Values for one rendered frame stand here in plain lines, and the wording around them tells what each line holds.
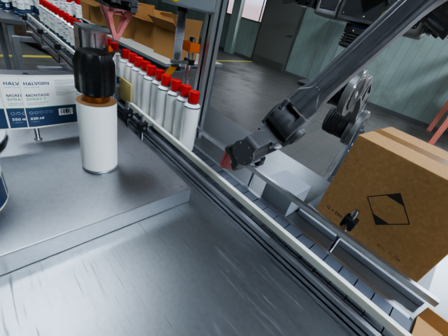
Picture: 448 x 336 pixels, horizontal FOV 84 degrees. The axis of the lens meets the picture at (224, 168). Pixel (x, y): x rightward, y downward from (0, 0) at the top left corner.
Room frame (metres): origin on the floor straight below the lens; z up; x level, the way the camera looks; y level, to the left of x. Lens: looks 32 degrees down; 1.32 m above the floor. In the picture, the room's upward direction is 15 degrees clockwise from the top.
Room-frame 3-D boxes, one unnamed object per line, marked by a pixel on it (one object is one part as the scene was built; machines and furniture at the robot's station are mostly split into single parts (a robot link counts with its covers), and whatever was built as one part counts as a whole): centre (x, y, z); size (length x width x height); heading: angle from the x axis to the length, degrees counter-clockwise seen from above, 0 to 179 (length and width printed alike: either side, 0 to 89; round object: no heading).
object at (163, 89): (0.85, 0.27, 0.98); 0.05 x 0.05 x 0.20
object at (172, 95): (0.82, 0.22, 0.98); 0.05 x 0.05 x 0.20
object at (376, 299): (0.81, 0.22, 0.86); 1.65 x 0.08 x 0.04; 51
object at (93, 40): (1.01, 0.60, 1.01); 0.14 x 0.13 x 0.26; 51
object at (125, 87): (0.97, 0.47, 0.94); 0.10 x 0.01 x 0.09; 51
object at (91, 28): (1.00, 0.61, 1.14); 0.14 x 0.11 x 0.01; 51
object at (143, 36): (2.94, 1.10, 0.96); 0.53 x 0.45 x 0.37; 149
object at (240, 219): (0.81, 0.22, 0.85); 1.65 x 0.11 x 0.05; 51
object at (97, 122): (0.54, 0.34, 1.03); 0.09 x 0.09 x 0.30
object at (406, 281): (0.65, -0.03, 0.95); 1.07 x 0.01 x 0.01; 51
